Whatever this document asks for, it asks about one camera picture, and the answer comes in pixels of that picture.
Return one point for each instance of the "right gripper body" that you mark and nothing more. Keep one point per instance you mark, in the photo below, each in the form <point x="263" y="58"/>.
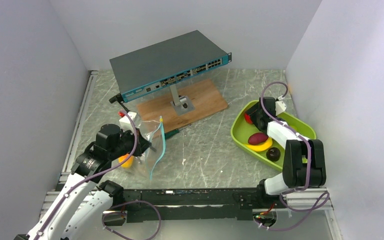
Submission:
<point x="255" y="114"/>

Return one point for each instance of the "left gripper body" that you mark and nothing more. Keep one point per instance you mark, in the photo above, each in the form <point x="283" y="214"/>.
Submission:
<point x="127" y="141"/>

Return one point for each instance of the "red apple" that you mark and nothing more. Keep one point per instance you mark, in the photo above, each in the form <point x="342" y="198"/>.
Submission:
<point x="248" y="119"/>

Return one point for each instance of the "purple sweet potato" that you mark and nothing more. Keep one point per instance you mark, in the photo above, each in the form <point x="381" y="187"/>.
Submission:
<point x="257" y="138"/>

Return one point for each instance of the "orange yellow mango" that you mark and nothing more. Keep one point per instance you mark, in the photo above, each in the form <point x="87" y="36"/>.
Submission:
<point x="126" y="161"/>

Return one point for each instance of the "clear zip top bag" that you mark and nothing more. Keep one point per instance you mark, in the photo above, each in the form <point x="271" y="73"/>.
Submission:
<point x="144" y="165"/>

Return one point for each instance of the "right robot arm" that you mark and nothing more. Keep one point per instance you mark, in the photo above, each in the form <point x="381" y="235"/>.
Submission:
<point x="303" y="159"/>

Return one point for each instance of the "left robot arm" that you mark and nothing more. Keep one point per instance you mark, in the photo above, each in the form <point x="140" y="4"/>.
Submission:
<point x="83" y="197"/>

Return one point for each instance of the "green plastic tray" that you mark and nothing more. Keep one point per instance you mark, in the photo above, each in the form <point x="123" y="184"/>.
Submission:
<point x="241" y="131"/>

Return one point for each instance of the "yellow banana left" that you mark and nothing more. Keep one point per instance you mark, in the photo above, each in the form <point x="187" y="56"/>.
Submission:
<point x="261" y="147"/>

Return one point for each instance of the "dark purple mangosteen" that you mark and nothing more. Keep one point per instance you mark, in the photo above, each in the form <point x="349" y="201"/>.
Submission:
<point x="273" y="154"/>

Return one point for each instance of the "wooden board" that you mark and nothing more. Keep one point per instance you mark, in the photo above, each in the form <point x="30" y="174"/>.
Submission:
<point x="204" y="95"/>

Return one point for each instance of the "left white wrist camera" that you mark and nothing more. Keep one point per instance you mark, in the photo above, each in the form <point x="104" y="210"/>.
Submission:
<point x="128" y="120"/>

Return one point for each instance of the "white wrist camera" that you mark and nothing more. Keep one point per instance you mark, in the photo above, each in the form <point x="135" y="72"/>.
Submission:
<point x="128" y="120"/>
<point x="280" y="105"/>

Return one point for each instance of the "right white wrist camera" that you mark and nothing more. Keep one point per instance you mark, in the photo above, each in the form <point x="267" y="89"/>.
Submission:
<point x="280" y="105"/>

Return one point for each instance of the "green handled screwdriver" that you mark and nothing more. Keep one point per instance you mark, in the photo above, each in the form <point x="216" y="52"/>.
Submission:
<point x="172" y="133"/>

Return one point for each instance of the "grey metal stand bracket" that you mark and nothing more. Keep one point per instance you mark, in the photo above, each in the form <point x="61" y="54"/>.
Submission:
<point x="181" y="104"/>

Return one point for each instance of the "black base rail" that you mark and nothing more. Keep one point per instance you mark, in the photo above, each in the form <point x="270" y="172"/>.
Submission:
<point x="140" y="205"/>

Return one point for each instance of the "grey teal network switch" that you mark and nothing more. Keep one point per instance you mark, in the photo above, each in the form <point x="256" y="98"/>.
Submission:
<point x="166" y="63"/>

